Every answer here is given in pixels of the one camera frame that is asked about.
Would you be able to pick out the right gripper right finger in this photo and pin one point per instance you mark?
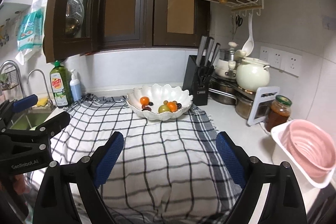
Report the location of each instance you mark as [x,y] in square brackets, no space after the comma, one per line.
[249,173]

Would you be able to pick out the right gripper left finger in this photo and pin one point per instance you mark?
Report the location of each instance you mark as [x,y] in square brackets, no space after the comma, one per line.
[91,172]

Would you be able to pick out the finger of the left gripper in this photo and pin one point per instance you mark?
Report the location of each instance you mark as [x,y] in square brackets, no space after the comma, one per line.
[9,108]
[42,132]

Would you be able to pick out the red oblong date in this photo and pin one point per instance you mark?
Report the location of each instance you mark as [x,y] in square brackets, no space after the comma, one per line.
[148,108]

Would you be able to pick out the smaller orange tangerine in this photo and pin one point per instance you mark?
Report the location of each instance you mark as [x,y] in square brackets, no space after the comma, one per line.
[144,101]

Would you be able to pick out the green apple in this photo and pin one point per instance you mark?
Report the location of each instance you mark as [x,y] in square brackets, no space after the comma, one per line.
[164,108]

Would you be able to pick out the large orange tangerine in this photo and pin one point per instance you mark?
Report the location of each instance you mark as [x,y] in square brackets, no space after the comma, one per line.
[172,106]

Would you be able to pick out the person's left hand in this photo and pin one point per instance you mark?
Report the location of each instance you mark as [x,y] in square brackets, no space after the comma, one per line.
[19,184]

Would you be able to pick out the metal faucet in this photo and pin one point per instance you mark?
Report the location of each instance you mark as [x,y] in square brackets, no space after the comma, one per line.
[11,77]

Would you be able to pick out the green dish soap bottle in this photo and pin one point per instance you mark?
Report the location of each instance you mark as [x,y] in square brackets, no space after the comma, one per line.
[60,84]

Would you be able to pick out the white blue pump bottle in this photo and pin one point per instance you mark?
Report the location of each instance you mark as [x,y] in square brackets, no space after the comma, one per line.
[75,86]

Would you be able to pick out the white pink colander basket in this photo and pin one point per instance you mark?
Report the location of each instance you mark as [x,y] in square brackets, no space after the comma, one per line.
[308,149]

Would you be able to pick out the glass jar brown sauce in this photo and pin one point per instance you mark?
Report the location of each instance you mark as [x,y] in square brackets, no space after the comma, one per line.
[279,112]

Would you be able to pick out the stainless steel pot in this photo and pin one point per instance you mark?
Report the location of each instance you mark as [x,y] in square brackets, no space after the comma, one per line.
[243,106]

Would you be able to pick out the checkered white black cloth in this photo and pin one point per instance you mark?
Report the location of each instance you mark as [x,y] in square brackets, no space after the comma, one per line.
[167,172]

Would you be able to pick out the cream ceramic pot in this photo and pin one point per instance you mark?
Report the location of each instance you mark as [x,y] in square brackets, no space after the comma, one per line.
[251,73]

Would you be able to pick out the white scalloped ceramic bowl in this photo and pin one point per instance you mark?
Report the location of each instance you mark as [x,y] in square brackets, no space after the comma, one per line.
[157,94]

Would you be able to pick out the black knife block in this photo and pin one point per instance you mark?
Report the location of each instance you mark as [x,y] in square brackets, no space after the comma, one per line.
[199,70]

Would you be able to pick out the white enamel pot with lid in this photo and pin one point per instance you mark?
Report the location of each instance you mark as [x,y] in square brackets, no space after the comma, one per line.
[226,64]

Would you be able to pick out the metal steamer plate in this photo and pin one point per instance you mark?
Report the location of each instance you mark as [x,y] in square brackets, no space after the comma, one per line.
[74,17]

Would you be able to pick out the white ladle spoon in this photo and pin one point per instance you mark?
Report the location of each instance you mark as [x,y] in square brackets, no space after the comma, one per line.
[249,44]

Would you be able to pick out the black scissors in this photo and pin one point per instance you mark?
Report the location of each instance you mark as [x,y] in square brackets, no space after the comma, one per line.
[236,24]

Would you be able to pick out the white photo frame stand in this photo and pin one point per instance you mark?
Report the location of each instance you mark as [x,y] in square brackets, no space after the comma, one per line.
[264,96]

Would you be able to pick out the white wall power outlet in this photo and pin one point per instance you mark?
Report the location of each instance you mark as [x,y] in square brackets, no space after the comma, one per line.
[282,60]

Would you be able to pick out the dark wooden window frame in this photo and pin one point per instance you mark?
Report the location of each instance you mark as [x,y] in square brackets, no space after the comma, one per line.
[122,24]

